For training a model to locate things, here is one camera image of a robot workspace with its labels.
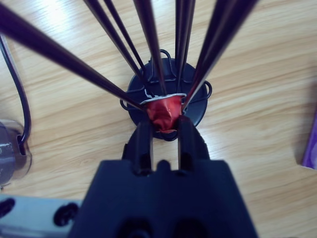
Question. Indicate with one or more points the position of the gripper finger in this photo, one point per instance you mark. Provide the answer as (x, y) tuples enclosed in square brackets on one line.
[(142, 148), (190, 148)]

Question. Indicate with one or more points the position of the red foil coffee capsule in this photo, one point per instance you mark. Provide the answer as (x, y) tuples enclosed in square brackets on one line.
[(163, 111)]

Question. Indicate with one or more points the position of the black capsule holder with rods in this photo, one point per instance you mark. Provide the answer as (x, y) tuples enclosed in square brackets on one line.
[(195, 114)]

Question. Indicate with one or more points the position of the purple box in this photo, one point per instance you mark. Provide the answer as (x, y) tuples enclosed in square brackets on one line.
[(310, 148)]

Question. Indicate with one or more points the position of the clear water tank black lid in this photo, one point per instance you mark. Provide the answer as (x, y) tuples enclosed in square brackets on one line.
[(12, 161)]

